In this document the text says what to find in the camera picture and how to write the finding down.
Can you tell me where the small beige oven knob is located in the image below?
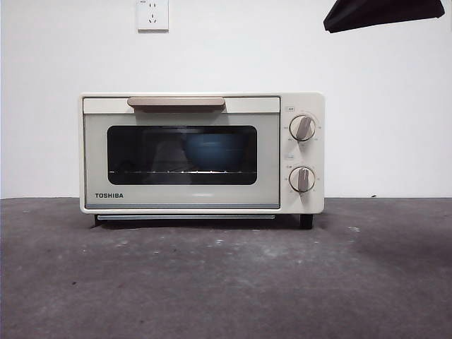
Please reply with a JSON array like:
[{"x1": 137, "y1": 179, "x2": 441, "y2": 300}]
[{"x1": 289, "y1": 165, "x2": 316, "y2": 194}]

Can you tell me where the blue ribbed bowl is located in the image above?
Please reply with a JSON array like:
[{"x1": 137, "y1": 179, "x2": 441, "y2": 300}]
[{"x1": 181, "y1": 133, "x2": 245, "y2": 170}]

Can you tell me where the oven wire rack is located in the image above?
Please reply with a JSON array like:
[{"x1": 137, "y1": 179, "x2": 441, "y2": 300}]
[{"x1": 109, "y1": 169, "x2": 257, "y2": 175}]

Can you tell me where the cream toaster oven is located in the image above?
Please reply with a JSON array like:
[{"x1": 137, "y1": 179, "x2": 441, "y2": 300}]
[{"x1": 79, "y1": 92, "x2": 326, "y2": 231}]

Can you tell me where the large beige oven knob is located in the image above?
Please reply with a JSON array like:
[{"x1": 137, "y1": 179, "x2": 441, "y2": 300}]
[{"x1": 289, "y1": 114, "x2": 317, "y2": 143}]

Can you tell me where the oven door with beige handle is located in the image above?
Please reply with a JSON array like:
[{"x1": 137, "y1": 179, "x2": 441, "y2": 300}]
[{"x1": 82, "y1": 95, "x2": 283, "y2": 210}]

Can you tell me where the white wall socket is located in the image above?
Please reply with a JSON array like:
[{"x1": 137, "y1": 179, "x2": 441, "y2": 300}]
[{"x1": 136, "y1": 0, "x2": 170, "y2": 34}]

